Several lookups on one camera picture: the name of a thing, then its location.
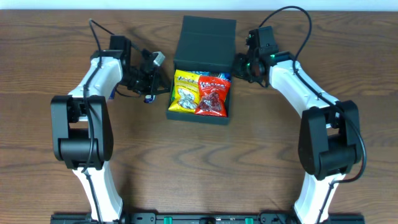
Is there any dark purple chocolate bar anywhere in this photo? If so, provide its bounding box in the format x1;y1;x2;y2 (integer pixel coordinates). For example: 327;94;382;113
144;95;156;103

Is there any yellow Hacks candy bag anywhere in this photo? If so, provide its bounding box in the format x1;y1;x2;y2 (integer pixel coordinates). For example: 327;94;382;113
169;70;200;113

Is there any dark green box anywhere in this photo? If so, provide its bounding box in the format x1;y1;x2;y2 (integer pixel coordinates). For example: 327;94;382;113
165;15;237;126

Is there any red Hacks candy bag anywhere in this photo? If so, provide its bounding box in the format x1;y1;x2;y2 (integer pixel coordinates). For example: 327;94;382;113
195;75;231;117

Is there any blue Oreo cookie pack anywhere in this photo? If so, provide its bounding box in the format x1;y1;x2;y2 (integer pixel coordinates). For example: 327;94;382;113
190;71;231;82

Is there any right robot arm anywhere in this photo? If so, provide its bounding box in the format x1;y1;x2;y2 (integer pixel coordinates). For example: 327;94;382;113
233;26;364;223

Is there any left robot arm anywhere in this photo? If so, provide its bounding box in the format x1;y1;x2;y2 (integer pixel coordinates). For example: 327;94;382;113
50;35;170;223

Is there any blue Eclipse mint box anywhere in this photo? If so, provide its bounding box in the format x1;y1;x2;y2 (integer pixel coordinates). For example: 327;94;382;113
108;87;116;100

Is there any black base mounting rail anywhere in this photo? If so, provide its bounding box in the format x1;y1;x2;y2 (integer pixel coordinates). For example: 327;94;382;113
50;212;365;224

